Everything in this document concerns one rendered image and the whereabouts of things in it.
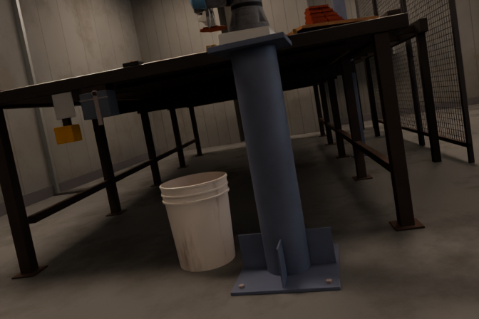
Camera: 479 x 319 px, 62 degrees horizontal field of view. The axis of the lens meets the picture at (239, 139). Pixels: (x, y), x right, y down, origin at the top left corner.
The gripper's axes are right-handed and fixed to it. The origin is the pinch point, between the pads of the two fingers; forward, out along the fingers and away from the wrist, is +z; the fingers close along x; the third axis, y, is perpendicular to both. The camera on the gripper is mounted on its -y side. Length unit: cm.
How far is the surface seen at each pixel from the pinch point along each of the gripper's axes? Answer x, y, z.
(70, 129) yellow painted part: 31, 69, 36
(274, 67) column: 53, -31, 30
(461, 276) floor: 64, -79, 108
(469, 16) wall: -520, -296, -30
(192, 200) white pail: 46, 12, 74
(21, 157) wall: -160, 267, 48
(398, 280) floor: 64, -60, 107
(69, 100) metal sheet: 29, 68, 22
